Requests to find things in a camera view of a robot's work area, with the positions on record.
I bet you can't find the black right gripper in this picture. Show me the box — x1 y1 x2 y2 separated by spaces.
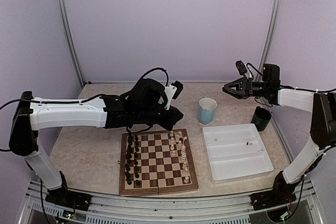
224 77 269 99

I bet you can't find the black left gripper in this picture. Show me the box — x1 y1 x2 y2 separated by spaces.
134 105 184 130

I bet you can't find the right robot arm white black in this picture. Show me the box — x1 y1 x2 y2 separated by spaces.
223 61 335 205

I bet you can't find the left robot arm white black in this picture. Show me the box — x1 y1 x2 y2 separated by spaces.
9 78 183 206

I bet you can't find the row of black chess pieces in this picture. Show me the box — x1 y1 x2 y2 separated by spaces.
124 134 141 188

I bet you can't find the light blue mug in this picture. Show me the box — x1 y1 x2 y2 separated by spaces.
198 97 217 125

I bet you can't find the dark green mug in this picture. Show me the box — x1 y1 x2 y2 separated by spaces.
251 106 271 132

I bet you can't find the wooden chessboard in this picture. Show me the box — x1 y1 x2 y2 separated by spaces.
119 129 198 196

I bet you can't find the white plastic divided tray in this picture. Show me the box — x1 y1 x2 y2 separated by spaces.
202 123 274 184

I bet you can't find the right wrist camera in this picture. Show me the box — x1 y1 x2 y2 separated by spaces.
235 60 247 76

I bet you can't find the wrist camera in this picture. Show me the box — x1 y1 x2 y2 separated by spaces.
172 80 184 100
235 60 247 76

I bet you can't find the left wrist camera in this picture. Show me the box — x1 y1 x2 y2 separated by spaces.
172 80 184 100

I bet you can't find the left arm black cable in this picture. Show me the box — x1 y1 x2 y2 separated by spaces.
125 67 169 133

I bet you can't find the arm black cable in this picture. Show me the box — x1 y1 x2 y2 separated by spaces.
246 62 336 93
125 67 169 133

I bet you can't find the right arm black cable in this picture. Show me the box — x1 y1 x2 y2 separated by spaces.
246 62 336 93

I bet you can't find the right aluminium corner post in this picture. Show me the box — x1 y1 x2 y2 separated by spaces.
259 0 281 70

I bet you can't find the aluminium corner post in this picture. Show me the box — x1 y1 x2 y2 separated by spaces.
58 0 86 88
259 0 281 70

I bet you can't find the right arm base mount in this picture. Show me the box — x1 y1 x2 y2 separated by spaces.
250 172 300 210

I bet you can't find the front aluminium rail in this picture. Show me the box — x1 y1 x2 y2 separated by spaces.
14 179 327 223

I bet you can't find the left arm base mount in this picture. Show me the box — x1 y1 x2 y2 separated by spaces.
46 171 92 211

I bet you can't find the left aluminium corner post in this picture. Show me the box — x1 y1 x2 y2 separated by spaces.
58 0 86 88

